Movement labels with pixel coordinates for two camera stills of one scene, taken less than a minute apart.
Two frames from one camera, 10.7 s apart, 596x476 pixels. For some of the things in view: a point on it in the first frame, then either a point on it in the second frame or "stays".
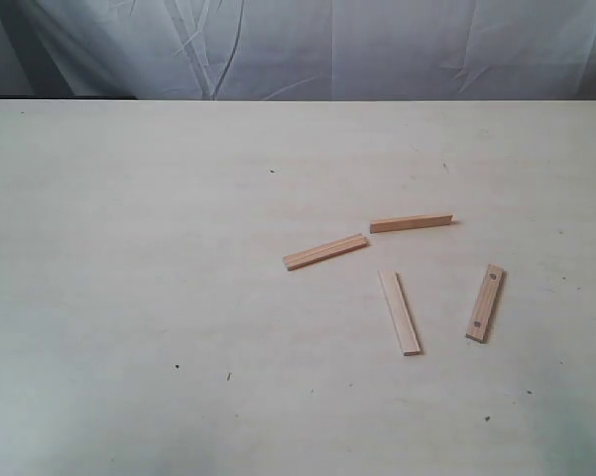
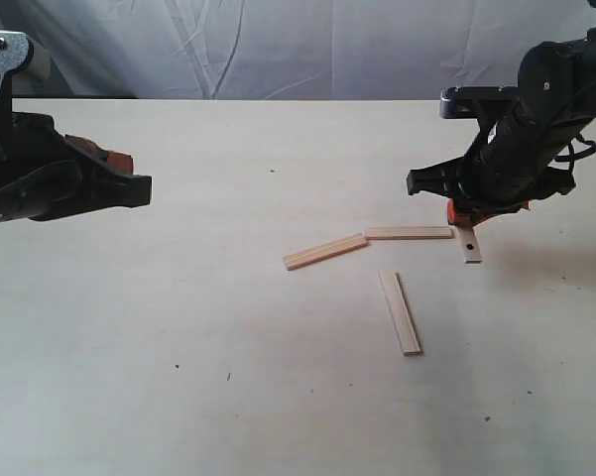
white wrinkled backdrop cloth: [299, 50] stays
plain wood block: [401, 223] -> [430, 232]
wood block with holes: [485, 303] -> [471, 248]
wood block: [401, 312] stays
